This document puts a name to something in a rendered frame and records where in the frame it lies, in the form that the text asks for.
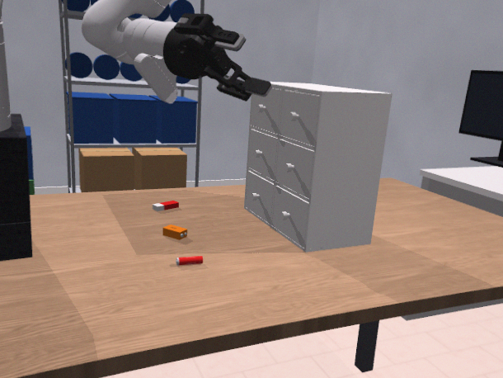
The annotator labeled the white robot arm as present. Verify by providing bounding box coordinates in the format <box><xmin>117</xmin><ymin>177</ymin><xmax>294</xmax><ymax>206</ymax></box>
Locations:
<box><xmin>0</xmin><ymin>0</ymin><xmax>177</xmax><ymax>131</ymax></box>

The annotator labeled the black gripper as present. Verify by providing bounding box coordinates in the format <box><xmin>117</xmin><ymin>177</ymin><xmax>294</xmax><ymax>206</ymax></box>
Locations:
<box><xmin>163</xmin><ymin>13</ymin><xmax>272</xmax><ymax>101</ymax></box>

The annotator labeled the red and white eraser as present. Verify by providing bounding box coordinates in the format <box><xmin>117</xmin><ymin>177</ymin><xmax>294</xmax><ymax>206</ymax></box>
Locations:
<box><xmin>153</xmin><ymin>201</ymin><xmax>179</xmax><ymax>211</ymax></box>

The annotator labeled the red aa battery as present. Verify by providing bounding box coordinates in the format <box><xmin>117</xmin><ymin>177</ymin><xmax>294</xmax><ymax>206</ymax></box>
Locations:
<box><xmin>176</xmin><ymin>256</ymin><xmax>203</xmax><ymax>266</ymax></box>

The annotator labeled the grey chest of drawers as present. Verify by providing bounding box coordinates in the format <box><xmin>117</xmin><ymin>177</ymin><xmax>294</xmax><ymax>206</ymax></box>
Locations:
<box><xmin>244</xmin><ymin>84</ymin><xmax>393</xmax><ymax>253</ymax></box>

